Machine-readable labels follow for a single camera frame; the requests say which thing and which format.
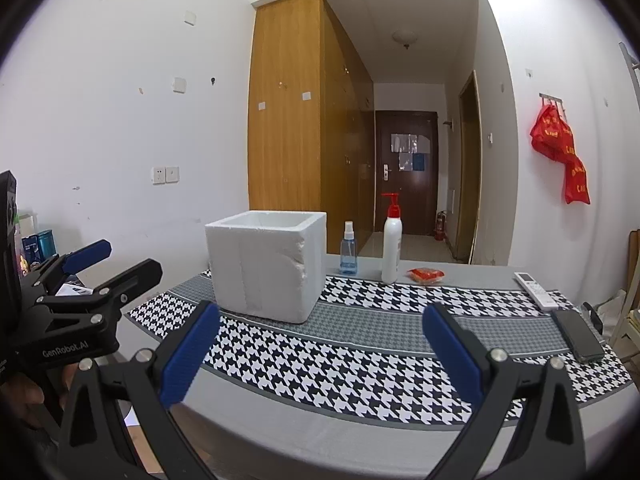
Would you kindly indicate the wooden planks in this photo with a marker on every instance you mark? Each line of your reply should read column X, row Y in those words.
column 633, row 252

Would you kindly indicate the white remote control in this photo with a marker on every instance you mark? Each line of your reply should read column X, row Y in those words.
column 540, row 296

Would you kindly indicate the shelf clutter bottles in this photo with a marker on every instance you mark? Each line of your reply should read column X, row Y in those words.
column 34, row 247

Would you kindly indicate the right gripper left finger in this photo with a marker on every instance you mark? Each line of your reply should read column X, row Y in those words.
column 94, row 440

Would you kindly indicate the black smartphone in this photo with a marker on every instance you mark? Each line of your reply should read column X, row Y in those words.
column 580, row 339

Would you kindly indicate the dark brown entrance door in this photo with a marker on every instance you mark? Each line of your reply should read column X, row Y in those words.
column 407, row 165

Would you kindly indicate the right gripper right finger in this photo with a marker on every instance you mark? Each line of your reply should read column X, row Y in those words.
column 547, row 443

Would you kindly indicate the wall socket switch pair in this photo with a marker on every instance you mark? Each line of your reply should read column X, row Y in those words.
column 165, row 175

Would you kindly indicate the red hanging bag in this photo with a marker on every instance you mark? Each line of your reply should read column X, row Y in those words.
column 552, row 137

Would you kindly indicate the person left hand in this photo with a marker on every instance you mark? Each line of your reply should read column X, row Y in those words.
column 22, row 394

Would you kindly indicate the red fire extinguisher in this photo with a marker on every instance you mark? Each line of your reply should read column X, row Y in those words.
column 440, row 226

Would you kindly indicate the blue spray bottle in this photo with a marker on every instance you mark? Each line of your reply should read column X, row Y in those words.
column 348, row 251

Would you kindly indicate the red snack packet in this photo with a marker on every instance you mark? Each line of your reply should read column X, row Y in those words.
column 425, row 276

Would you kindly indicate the side doorway frame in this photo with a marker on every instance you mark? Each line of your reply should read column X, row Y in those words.
column 471, row 162

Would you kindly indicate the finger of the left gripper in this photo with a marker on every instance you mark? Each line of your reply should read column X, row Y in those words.
column 107, row 301
column 86, row 257

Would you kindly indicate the houndstooth table cloth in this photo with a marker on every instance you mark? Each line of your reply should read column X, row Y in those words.
column 362, row 356

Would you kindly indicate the white styrofoam box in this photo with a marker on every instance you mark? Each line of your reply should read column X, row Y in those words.
column 268, row 264

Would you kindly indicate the wooden wardrobe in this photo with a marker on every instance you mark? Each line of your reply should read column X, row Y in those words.
column 310, row 134

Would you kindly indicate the white red pump bottle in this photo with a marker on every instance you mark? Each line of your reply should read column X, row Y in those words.
column 391, row 240

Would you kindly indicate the ceiling lamp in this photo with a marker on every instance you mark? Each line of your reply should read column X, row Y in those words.
column 405, row 37

